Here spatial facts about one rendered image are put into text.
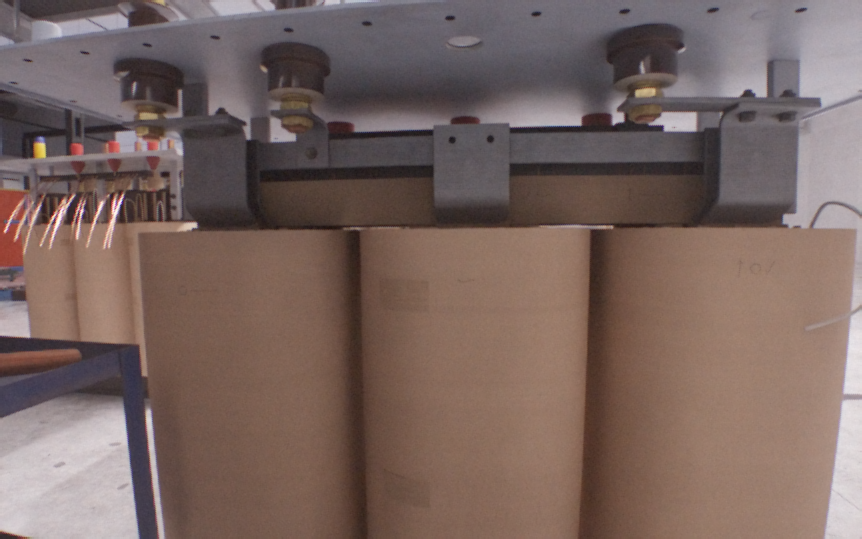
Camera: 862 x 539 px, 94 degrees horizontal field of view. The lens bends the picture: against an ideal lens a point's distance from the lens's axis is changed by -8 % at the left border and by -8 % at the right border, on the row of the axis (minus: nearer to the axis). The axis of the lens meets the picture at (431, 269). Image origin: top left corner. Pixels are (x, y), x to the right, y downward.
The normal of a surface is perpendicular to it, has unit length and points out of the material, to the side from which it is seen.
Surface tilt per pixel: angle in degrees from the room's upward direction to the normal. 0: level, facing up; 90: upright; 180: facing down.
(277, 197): 90
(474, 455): 90
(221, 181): 90
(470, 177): 90
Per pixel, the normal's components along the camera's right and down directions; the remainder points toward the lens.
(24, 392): 0.99, 0.00
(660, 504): -0.61, 0.07
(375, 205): -0.11, 0.08
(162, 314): -0.35, 0.08
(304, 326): 0.58, 0.07
